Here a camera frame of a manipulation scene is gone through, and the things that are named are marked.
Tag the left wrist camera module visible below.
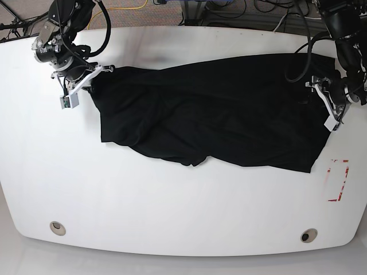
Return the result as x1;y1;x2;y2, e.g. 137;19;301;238
324;116;340;132

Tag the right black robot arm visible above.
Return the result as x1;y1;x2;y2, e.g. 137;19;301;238
32;1;112;96

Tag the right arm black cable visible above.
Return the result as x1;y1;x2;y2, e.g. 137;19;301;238
71;0;112;60

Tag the red tape rectangle marker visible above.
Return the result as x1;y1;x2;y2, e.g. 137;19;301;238
325;159;349;202

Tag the black tripod stand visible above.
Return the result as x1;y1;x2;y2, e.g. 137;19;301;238
1;1;48;41

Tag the table cable grommet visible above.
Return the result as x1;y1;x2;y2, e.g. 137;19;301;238
300;229;318;243
49;221;66;236

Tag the yellow cable on floor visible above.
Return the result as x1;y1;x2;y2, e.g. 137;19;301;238
87;0;149;30

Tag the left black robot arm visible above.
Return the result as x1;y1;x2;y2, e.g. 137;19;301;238
306;1;366;131

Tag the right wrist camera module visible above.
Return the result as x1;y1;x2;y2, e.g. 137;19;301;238
60;93;79;109

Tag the right table cable grommet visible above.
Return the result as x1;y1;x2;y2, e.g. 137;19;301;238
300;229;318;243

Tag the left table cable grommet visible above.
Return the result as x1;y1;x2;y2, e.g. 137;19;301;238
49;221;66;236

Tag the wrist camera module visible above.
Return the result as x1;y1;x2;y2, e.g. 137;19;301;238
324;116;340;132
60;93;79;109

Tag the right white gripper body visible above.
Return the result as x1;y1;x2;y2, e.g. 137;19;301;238
51;62;115;96

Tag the black T-shirt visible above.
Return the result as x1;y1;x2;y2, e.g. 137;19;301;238
91;53;336;173

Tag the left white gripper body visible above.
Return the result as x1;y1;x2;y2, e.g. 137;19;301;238
305;76;352;122

